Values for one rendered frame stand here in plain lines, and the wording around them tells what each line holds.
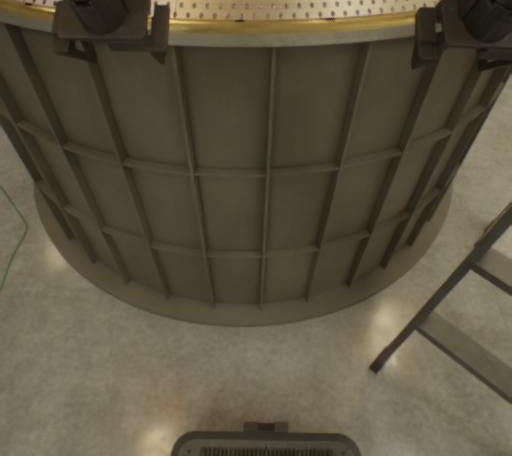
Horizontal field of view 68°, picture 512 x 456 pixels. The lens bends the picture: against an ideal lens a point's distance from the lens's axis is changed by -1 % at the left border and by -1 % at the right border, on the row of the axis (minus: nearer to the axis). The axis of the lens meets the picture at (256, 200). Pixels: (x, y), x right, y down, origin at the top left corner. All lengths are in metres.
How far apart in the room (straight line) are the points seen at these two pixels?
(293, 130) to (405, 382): 1.06
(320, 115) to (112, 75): 0.47
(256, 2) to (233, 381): 1.24
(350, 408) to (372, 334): 0.30
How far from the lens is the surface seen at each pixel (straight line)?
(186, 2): 0.79
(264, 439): 1.24
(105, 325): 1.71
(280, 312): 1.62
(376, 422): 1.57
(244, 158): 0.98
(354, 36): 0.80
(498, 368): 1.44
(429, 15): 0.57
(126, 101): 0.96
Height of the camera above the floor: 1.48
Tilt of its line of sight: 48 degrees down
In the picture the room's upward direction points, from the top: 1 degrees clockwise
